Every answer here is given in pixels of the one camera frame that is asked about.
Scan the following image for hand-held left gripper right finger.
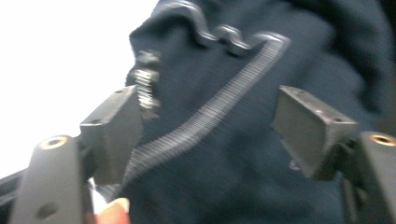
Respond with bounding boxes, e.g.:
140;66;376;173
271;85;359;181

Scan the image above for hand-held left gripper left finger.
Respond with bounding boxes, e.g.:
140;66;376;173
78;85;145;186

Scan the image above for black knit vest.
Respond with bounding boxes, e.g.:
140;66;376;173
99;0;396;224

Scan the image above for white table cover sheet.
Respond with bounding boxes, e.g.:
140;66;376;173
0;0;160;180

